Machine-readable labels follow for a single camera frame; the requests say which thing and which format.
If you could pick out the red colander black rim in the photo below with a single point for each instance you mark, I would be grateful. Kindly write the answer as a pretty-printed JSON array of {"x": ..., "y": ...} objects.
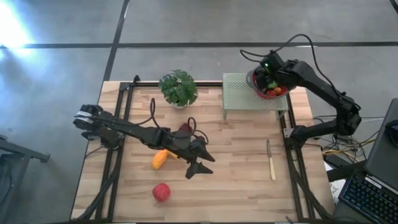
[{"x": 262, "y": 95}]

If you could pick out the dark red bell pepper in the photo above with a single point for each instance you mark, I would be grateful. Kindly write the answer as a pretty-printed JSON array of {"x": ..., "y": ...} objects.
[{"x": 185, "y": 127}]

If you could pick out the big red apple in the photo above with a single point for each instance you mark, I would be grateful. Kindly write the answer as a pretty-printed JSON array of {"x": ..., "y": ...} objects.
[{"x": 161, "y": 192}]

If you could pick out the green plant white pot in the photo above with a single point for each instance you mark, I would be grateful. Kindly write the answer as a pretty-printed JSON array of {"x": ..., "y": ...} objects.
[{"x": 178, "y": 87}]

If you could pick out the black aluminium frame rail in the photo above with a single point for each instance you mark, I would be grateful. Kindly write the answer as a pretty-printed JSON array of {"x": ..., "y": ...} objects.
[
  {"x": 208, "y": 84},
  {"x": 104, "y": 193},
  {"x": 302, "y": 199},
  {"x": 115, "y": 193}
]

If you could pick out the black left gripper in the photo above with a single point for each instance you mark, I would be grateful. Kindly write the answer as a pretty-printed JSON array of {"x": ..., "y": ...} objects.
[{"x": 197, "y": 148}]

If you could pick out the yellow orange mango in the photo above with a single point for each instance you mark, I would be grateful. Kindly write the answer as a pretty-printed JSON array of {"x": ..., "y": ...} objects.
[{"x": 159, "y": 159}]

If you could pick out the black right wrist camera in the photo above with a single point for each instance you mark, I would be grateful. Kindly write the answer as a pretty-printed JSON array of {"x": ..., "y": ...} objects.
[{"x": 270, "y": 63}]

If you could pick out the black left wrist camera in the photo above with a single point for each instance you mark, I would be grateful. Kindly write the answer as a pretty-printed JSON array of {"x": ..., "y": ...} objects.
[{"x": 183, "y": 140}]

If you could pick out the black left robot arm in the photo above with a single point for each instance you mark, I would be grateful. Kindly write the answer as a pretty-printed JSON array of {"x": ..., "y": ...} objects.
[{"x": 124, "y": 127}]

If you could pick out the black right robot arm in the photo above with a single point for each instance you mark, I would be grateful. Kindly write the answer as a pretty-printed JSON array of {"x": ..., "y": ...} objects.
[{"x": 326, "y": 90}]

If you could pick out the small red fruit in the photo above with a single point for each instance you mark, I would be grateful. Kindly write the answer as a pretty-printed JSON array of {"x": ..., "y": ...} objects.
[
  {"x": 278, "y": 90},
  {"x": 270, "y": 92}
]

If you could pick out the grey metal side table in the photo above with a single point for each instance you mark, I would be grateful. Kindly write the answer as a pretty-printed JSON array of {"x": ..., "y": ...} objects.
[{"x": 15, "y": 152}]

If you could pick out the dark grey laptop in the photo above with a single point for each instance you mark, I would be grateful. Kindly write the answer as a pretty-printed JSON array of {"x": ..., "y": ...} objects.
[{"x": 382, "y": 149}]

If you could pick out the yellow bell pepper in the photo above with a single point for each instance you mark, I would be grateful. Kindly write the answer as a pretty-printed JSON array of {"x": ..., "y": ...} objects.
[{"x": 172, "y": 154}]

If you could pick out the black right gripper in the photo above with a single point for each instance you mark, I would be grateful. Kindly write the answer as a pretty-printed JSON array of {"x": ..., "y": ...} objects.
[{"x": 283, "y": 79}]

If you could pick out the green apple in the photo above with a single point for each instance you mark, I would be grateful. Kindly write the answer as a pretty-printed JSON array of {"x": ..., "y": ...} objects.
[{"x": 272, "y": 84}]

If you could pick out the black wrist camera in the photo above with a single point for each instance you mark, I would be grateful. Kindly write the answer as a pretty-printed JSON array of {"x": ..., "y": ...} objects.
[
  {"x": 183, "y": 140},
  {"x": 270, "y": 63}
]

